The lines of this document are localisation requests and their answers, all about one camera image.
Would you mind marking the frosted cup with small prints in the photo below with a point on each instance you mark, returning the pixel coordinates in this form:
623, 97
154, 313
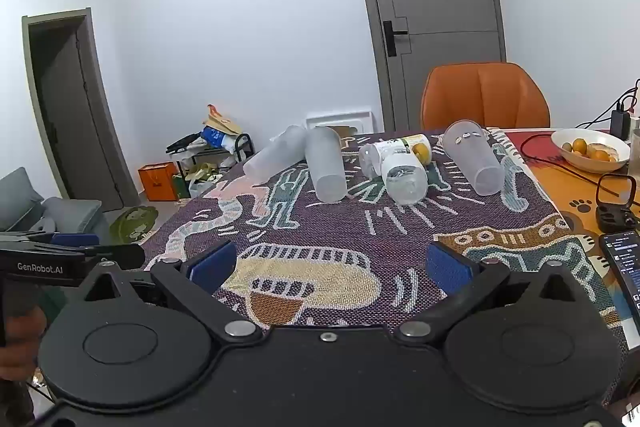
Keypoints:
472, 157

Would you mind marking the black smartphone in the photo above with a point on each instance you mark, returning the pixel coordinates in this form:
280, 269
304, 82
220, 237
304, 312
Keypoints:
625, 267

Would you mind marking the grey sofa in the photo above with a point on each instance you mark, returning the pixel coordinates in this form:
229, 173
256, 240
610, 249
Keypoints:
30, 207

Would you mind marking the orange paw print table mat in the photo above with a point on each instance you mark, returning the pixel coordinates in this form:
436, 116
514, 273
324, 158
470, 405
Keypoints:
575, 194

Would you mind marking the orange chair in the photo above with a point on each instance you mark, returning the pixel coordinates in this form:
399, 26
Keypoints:
482, 97

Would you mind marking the orange paper bag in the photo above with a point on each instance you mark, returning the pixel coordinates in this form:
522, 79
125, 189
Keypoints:
157, 183

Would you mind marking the brown cardboard piece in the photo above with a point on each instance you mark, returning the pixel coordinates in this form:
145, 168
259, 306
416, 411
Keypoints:
220, 121

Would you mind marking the printed woven blanket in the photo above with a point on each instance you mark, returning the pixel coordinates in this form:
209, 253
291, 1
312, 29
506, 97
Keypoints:
325, 227

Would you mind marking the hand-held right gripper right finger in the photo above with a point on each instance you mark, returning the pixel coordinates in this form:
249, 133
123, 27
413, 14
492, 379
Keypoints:
448, 268

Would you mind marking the frosted plastic cup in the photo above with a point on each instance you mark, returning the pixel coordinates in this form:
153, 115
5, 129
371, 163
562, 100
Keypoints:
325, 167
275, 154

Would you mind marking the black charger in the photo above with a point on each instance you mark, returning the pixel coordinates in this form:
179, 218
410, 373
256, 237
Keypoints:
620, 124

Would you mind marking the blue and white bag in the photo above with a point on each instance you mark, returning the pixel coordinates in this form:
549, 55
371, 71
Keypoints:
215, 138

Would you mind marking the green floor cushion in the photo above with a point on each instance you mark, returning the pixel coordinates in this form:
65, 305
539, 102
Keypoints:
132, 224

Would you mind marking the black shoe rack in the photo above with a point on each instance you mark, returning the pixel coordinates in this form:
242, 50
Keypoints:
240, 152

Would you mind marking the clear cup with white label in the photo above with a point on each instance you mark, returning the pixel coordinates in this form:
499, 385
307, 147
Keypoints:
402, 177

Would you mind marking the small clear plastic cup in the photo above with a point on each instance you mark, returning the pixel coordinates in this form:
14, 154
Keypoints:
370, 159

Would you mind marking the dark brown door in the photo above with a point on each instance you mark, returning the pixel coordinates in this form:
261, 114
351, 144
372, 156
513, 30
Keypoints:
70, 117

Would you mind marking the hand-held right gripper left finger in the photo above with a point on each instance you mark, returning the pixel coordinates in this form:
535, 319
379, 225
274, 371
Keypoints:
212, 266

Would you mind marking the person's left hand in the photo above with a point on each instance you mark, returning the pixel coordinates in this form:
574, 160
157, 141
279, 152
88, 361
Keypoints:
27, 324

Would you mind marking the green paper bag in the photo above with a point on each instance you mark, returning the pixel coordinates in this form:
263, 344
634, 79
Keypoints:
181, 187

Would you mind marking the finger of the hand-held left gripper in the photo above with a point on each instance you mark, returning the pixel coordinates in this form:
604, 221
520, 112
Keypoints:
75, 239
120, 257

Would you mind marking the small orange fruit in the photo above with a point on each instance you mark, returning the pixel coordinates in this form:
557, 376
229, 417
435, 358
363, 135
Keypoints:
421, 152
612, 155
596, 152
579, 145
566, 147

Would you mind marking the white bowl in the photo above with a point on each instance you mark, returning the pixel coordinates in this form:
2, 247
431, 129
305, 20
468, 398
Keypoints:
590, 164

